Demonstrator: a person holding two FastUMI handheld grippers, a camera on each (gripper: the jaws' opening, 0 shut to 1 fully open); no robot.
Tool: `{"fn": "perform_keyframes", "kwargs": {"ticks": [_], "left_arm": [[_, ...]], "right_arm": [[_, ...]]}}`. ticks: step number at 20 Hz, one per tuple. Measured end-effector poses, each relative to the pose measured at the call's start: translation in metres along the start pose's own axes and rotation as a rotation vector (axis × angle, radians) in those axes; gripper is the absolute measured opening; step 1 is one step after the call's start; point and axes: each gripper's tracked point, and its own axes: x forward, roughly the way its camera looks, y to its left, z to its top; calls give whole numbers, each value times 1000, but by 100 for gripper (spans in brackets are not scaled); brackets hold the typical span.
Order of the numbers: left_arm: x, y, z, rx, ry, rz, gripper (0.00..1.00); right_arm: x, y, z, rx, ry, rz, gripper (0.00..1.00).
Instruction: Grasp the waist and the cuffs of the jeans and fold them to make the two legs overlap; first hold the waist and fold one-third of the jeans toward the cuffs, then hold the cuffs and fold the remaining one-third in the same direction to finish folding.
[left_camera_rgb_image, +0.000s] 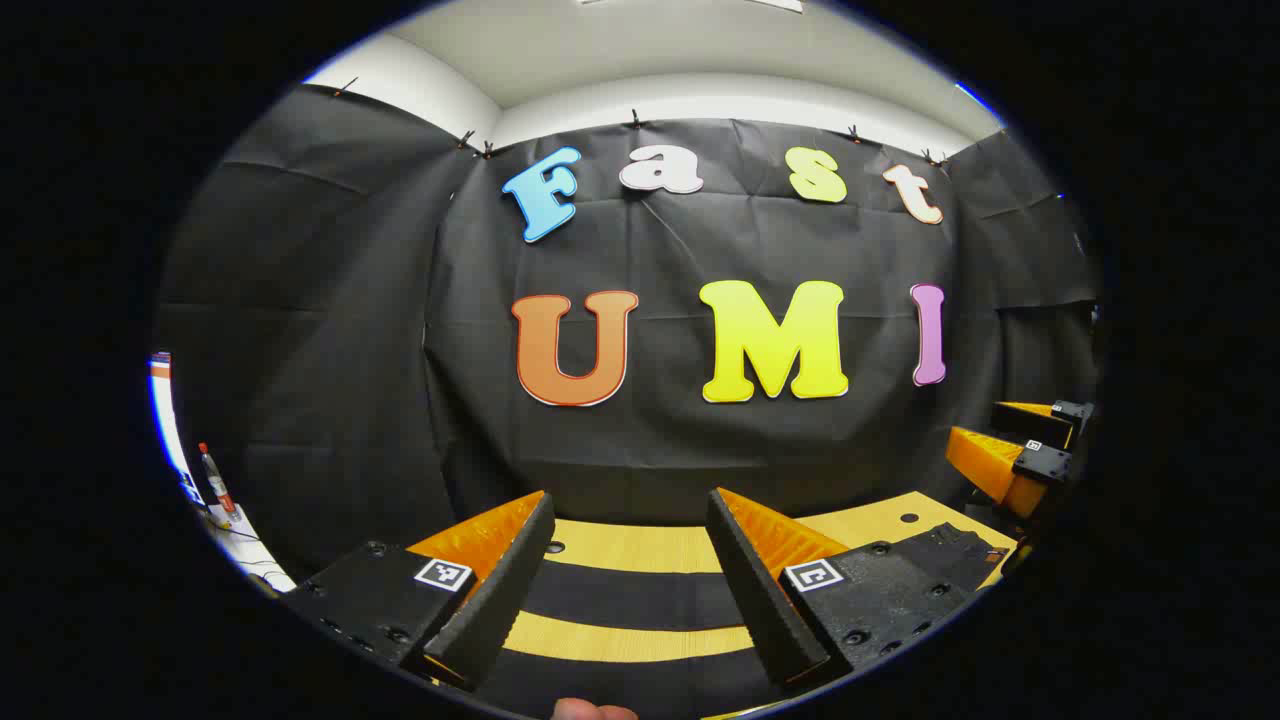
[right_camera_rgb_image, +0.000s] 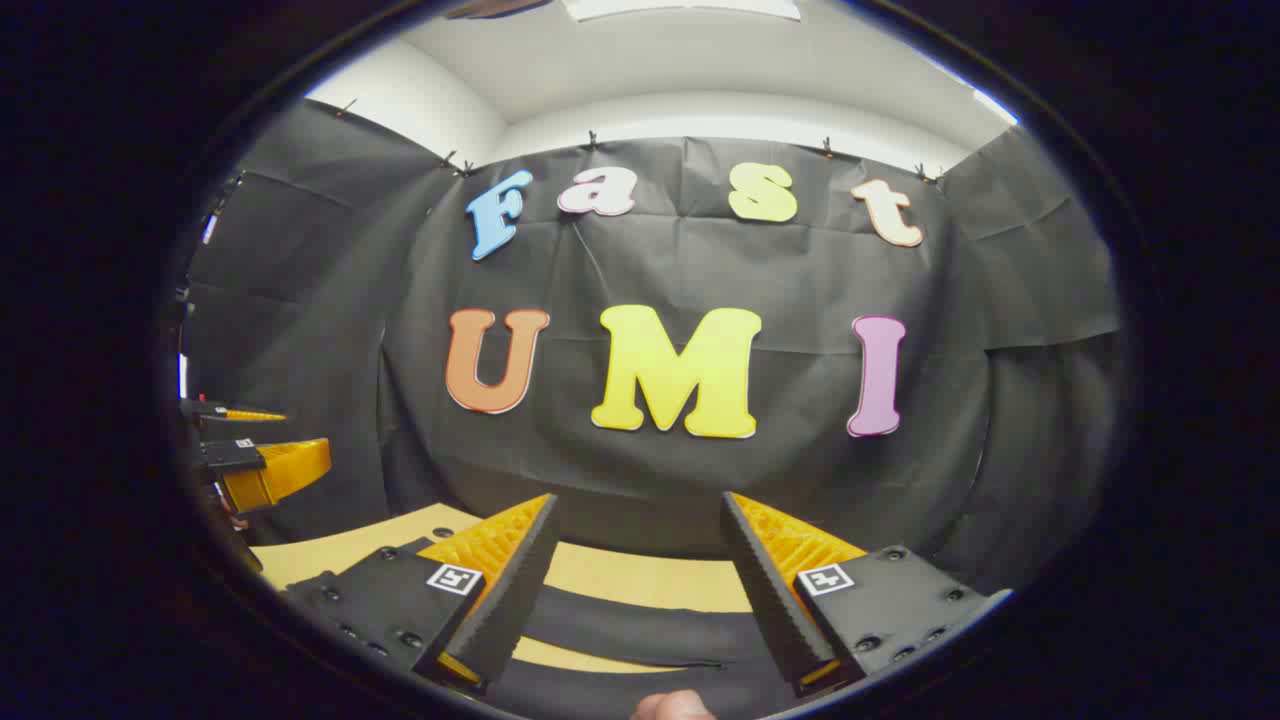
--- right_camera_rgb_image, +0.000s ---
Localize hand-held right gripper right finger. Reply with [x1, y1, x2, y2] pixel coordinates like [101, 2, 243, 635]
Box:
[720, 490, 1013, 698]

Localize dark grey jeans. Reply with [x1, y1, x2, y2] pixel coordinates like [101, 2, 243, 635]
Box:
[490, 585, 801, 719]

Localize white ceiling light panel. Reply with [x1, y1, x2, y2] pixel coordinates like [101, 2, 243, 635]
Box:
[560, 0, 803, 23]

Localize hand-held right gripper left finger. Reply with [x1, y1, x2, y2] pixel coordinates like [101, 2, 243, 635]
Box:
[285, 492, 561, 691]

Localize row of black clips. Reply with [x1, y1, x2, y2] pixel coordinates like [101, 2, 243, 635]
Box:
[335, 98, 946, 186]

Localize black backdrop cloth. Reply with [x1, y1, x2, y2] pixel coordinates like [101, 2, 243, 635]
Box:
[185, 100, 1126, 601]

